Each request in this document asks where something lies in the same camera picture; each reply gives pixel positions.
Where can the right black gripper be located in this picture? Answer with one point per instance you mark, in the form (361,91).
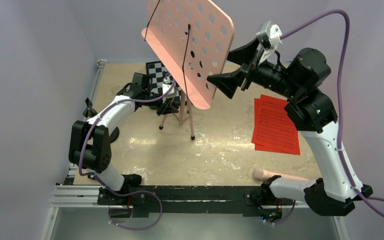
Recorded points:
(228,83)

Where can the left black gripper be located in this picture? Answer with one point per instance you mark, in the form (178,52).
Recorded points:
(168,108)

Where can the black white chessboard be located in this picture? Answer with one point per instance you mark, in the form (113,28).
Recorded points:
(156,71)

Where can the pink music stand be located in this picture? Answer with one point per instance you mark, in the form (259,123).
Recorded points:
(192,39)

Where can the red sheet music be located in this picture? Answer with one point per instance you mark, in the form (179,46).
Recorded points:
(273,130)

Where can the pink microphone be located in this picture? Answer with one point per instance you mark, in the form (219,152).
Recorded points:
(264,174)

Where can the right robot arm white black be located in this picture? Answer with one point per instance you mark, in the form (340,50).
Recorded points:
(313,114)

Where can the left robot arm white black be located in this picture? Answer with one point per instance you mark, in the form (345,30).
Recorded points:
(90,140)

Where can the black cylinder on table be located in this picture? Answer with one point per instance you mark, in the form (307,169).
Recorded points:
(133,179)

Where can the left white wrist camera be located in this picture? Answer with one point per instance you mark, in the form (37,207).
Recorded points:
(168,87)

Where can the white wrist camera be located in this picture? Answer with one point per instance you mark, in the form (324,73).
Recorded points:
(168,87)
(269,36)

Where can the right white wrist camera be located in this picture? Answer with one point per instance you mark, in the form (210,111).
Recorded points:
(269,36)

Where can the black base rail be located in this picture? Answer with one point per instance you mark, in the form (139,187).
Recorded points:
(248,201)

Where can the aluminium frame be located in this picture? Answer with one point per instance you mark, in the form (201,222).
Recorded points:
(69,195)

